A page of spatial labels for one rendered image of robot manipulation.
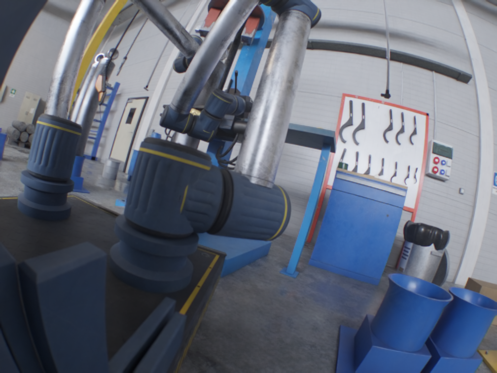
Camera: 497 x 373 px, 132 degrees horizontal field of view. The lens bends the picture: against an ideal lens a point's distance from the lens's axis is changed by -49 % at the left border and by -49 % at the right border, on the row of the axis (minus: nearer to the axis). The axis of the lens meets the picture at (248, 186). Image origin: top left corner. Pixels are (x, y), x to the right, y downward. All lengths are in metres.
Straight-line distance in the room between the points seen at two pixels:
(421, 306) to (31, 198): 1.37
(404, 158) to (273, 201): 2.93
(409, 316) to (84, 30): 1.77
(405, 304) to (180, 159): 0.82
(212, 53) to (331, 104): 2.89
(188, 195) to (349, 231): 1.70
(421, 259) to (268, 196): 1.89
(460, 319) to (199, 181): 1.04
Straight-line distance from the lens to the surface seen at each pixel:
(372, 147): 3.35
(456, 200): 3.75
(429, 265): 2.33
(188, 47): 1.22
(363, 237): 2.04
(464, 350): 1.07
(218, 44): 0.91
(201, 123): 1.03
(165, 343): 0.31
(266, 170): 0.63
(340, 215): 2.01
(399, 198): 2.10
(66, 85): 1.15
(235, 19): 0.91
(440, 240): 2.28
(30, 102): 11.27
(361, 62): 4.11
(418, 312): 0.84
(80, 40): 1.22
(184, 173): 0.49
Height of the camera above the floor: 0.56
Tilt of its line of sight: level
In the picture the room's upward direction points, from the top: 16 degrees clockwise
